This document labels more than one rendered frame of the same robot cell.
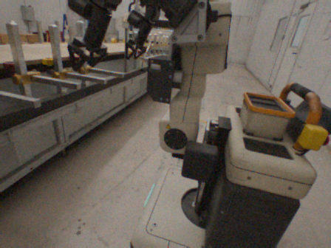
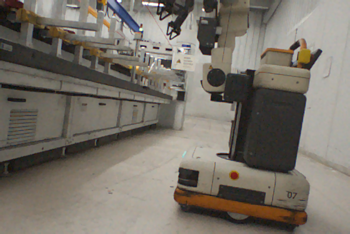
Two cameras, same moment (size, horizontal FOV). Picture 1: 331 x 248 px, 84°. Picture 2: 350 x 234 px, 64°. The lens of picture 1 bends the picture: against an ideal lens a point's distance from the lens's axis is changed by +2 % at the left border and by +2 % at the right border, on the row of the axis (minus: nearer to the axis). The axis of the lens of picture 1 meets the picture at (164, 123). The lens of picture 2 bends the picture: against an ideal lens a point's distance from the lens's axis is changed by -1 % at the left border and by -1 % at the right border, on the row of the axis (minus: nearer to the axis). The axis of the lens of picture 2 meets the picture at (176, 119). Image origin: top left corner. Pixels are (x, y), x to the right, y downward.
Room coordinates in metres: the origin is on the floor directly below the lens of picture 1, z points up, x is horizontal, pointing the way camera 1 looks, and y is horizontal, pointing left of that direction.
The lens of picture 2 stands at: (-0.87, 0.29, 0.55)
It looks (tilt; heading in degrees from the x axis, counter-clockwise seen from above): 3 degrees down; 354
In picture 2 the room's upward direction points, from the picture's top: 8 degrees clockwise
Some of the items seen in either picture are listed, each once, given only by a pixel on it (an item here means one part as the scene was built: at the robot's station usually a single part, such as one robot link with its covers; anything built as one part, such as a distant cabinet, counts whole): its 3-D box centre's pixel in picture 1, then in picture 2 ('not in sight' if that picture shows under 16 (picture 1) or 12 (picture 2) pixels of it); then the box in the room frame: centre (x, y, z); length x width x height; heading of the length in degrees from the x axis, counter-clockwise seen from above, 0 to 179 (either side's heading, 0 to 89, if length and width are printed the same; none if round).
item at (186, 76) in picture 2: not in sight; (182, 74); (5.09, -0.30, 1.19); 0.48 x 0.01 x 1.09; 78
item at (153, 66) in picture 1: (171, 69); (209, 33); (0.82, 0.00, 0.99); 0.28 x 0.16 x 0.22; 168
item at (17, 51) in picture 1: (21, 73); (80, 37); (0.95, 0.77, 0.87); 0.04 x 0.04 x 0.48; 78
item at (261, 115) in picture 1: (261, 114); (274, 62); (0.73, -0.40, 0.87); 0.23 x 0.15 x 0.11; 168
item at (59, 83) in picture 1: (43, 80); (96, 45); (0.97, 0.67, 0.84); 0.43 x 0.03 x 0.04; 78
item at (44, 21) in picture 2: not in sight; (52, 22); (0.48, 0.78, 0.83); 0.43 x 0.03 x 0.04; 78
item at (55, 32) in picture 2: not in sight; (60, 34); (0.73, 0.82, 0.82); 0.14 x 0.06 x 0.05; 168
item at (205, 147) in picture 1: (185, 145); (222, 87); (0.73, -0.11, 0.68); 0.28 x 0.27 x 0.25; 168
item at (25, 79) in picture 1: (26, 77); (81, 42); (0.97, 0.77, 0.84); 0.14 x 0.06 x 0.05; 168
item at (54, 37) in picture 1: (57, 66); (96, 45); (1.19, 0.72, 0.87); 0.04 x 0.04 x 0.48; 78
